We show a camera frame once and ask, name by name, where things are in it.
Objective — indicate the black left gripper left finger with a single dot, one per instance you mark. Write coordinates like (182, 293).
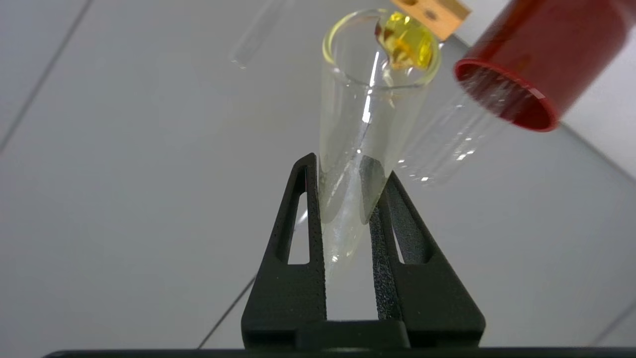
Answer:
(293, 298)

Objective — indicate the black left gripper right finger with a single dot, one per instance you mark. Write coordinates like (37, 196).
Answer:
(427, 298)

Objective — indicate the yellow pigment test tube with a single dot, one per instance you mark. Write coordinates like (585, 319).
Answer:
(348, 149)

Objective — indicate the wooden test tube rack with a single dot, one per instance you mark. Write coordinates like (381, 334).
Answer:
(442, 15)

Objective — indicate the red plastic cup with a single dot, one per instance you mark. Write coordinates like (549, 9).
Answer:
(546, 54)

